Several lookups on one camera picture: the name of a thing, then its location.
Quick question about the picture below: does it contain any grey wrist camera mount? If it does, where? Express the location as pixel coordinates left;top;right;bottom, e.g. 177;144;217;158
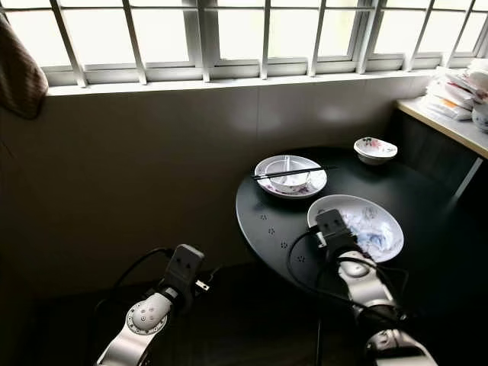
168;244;205;292
315;209;358;257

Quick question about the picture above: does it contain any small floral white bowl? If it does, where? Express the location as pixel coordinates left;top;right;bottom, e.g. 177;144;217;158
354;137;399;166

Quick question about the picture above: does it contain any medium white floral plate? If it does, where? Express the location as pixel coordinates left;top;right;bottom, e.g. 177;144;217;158
254;155;328;200

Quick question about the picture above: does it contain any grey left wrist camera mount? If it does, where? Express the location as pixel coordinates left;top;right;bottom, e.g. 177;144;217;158
168;244;205;292

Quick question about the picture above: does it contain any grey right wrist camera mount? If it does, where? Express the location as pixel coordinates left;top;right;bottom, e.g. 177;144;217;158
315;209;358;257

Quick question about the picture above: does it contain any striped brown hanging towel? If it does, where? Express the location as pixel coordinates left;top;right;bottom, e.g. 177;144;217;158
0;15;49;120

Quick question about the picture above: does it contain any stack of white packets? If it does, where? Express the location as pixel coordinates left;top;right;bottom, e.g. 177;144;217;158
423;59;488;121

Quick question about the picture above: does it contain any beige top side counter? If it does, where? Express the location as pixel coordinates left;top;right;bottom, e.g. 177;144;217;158
396;95;488;157

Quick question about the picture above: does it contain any white barred window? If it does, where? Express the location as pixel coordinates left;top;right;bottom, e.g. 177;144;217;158
0;0;488;91

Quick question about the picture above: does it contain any large white floral plate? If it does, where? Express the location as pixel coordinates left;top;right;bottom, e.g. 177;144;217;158
307;194;405;262

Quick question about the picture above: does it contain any white bowl holding spoon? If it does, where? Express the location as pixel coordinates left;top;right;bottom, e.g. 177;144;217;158
263;159;312;191

